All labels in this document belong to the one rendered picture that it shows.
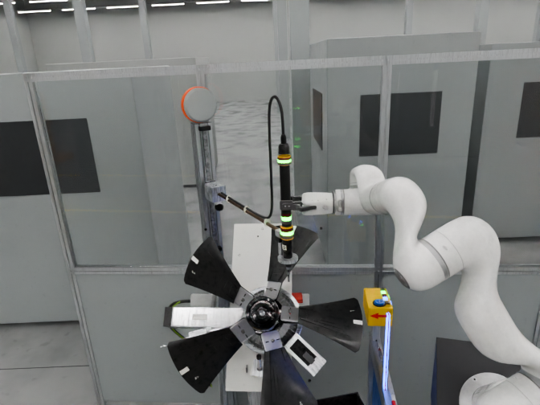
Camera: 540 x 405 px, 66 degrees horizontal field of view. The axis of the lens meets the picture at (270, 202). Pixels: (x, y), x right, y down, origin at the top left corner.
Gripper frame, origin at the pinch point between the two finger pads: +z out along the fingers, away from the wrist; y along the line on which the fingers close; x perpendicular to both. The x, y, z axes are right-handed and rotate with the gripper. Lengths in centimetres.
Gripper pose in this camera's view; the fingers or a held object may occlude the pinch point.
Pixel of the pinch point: (286, 202)
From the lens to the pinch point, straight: 137.1
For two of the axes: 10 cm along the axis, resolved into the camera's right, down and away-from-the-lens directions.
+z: -10.0, 0.1, 0.9
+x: -0.4, -9.4, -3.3
